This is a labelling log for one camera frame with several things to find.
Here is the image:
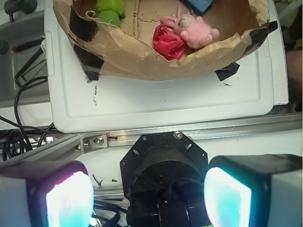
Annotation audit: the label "white plastic tray lid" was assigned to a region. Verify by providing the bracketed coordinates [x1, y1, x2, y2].
[44, 0, 288, 133]

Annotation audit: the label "crumpled red paper ball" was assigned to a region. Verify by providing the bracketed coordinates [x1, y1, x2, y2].
[153, 24, 186, 61]

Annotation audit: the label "pink plush bunny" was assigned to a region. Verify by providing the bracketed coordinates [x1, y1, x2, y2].
[160, 4, 220, 49]

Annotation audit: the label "green plush toy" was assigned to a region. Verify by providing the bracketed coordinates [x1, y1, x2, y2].
[96, 0, 125, 27]

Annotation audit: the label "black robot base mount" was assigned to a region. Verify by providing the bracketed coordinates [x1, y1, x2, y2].
[120, 131, 211, 227]

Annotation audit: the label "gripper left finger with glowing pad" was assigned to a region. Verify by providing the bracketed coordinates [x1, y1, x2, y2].
[0, 160, 94, 227]

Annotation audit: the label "aluminium extrusion rail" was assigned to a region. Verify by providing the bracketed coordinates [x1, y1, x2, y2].
[0, 113, 303, 166]

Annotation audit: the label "blue rectangular block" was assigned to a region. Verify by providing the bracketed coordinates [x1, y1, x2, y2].
[185, 0, 214, 14]

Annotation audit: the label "black cables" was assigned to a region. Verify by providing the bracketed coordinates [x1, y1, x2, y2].
[0, 47, 57, 164]

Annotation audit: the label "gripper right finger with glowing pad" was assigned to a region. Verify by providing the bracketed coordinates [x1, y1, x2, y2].
[204, 154, 303, 227]

